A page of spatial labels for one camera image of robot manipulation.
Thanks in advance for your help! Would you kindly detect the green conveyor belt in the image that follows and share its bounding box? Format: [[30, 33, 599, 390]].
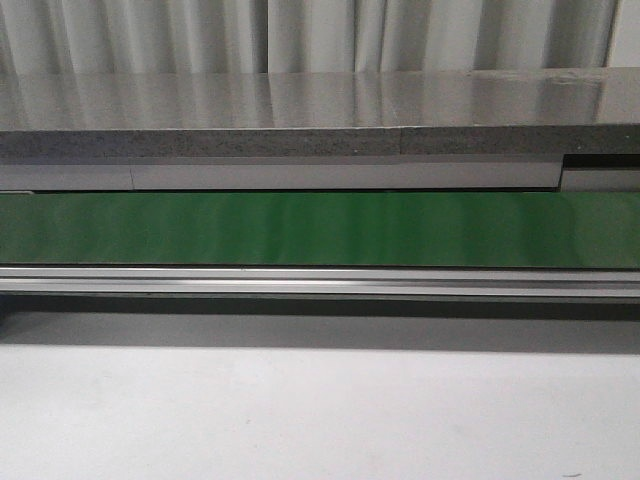
[[1, 191, 639, 270]]

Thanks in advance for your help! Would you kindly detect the white pleated curtain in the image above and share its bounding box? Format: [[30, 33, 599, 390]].
[[1, 1, 639, 75]]

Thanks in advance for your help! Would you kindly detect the aluminium front conveyor rail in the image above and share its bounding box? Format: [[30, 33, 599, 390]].
[[1, 266, 639, 301]]

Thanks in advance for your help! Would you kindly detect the grey rear conveyor rail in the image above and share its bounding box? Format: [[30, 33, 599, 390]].
[[1, 153, 639, 191]]

